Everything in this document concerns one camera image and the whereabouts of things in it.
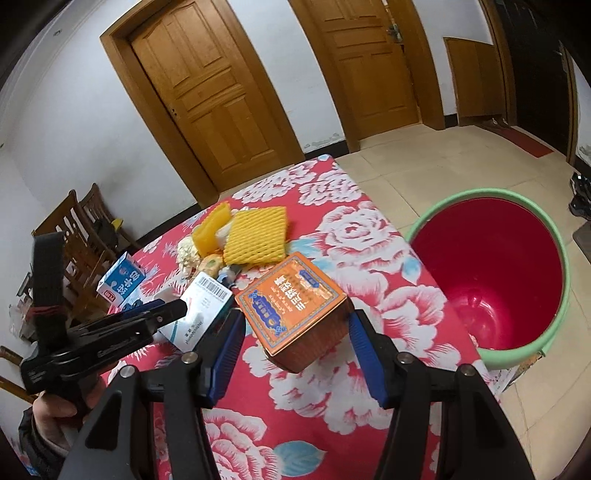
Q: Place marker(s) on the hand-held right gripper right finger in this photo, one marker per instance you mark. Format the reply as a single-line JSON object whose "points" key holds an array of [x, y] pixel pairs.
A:
{"points": [[364, 355]]}

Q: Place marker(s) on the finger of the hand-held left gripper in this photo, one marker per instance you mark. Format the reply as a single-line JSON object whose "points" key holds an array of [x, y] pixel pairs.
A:
{"points": [[138, 308], [173, 314]]}

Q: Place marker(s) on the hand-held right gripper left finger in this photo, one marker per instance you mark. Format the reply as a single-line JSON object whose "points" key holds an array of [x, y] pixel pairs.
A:
{"points": [[226, 355]]}

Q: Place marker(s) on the white medicine box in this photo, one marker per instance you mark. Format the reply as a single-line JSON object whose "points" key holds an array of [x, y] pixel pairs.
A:
{"points": [[203, 295]]}

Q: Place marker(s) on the orange snack packet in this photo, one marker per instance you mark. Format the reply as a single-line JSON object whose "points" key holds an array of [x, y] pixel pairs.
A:
{"points": [[211, 264]]}

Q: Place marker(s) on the orange printed box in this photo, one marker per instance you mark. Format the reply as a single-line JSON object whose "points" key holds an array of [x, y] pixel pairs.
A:
{"points": [[286, 295]]}

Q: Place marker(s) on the yellow foam fruit net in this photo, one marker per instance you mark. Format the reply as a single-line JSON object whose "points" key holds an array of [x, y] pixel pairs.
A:
{"points": [[254, 235]]}

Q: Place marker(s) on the red bucket with green rim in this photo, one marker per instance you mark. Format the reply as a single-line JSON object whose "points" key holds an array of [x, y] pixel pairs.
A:
{"points": [[485, 277]]}

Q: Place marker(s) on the person's left forearm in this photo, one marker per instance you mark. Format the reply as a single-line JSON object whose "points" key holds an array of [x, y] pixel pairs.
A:
{"points": [[37, 445]]}

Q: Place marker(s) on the person's left hand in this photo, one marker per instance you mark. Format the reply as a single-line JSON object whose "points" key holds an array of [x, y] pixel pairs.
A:
{"points": [[51, 410]]}

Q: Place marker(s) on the blue and white milk carton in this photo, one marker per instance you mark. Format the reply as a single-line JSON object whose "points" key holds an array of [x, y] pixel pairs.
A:
{"points": [[121, 279]]}

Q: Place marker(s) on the small round bottle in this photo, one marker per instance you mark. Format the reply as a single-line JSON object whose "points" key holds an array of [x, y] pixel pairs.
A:
{"points": [[228, 277]]}

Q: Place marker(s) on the wooden chair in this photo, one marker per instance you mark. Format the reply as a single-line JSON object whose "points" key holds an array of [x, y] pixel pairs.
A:
{"points": [[99, 217], [74, 258]]}

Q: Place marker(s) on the yellow foam piece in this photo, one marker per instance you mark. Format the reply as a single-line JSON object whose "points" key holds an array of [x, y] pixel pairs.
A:
{"points": [[210, 230]]}

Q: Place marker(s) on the red floral tablecloth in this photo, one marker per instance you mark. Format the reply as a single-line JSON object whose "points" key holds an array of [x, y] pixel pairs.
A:
{"points": [[360, 230]]}

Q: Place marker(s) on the printed paper bag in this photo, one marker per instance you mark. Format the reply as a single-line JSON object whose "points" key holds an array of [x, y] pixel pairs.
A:
{"points": [[512, 374]]}

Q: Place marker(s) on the wooden panel door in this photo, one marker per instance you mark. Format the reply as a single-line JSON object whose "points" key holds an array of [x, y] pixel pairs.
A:
{"points": [[207, 92]]}

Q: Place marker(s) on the black sneaker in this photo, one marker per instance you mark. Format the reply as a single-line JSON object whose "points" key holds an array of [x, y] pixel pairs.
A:
{"points": [[581, 183], [579, 207]]}

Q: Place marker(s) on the red doormat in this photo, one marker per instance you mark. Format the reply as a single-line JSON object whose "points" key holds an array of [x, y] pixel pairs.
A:
{"points": [[526, 141]]}

